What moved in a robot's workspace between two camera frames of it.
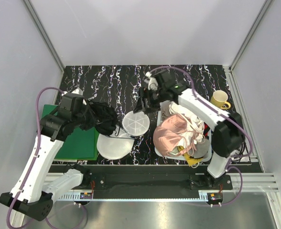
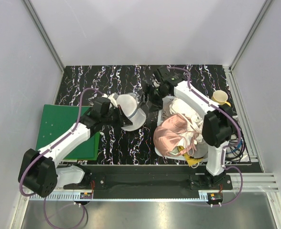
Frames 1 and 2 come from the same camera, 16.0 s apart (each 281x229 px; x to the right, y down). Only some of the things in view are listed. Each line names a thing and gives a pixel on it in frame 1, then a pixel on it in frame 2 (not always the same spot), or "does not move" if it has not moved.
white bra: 195,127 does not move
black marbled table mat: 121,85 does not move
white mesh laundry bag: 120,142 → 127,103
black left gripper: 85,107 → 122,121
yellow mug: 219,99 does not move
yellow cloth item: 190,160 does not move
